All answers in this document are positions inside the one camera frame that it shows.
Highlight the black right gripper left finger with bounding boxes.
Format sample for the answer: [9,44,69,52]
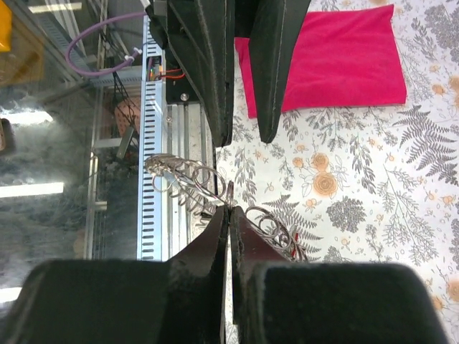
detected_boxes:
[1,206,230,343]

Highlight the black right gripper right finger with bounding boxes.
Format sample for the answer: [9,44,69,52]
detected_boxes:
[229,207,447,343]

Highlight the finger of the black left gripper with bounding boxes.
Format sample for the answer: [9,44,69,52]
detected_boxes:
[249,0,310,143]
[148,0,235,147]

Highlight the red tag key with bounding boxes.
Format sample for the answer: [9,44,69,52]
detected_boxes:
[291,232,303,261]

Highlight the pink folded cloth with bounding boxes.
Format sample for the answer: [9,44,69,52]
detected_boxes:
[233,4,408,119]

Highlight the floral tablecloth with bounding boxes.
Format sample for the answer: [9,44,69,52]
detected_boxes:
[217,1,458,343]

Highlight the yellow plastic bin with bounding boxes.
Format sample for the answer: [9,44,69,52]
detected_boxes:
[0,0,12,52]

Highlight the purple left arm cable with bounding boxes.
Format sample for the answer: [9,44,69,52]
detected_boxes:
[66,10,150,77]

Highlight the blue slotted cable duct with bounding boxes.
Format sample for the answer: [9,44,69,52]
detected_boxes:
[137,16,166,261]

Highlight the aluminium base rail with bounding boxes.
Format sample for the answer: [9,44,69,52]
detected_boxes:
[163,78,218,262]

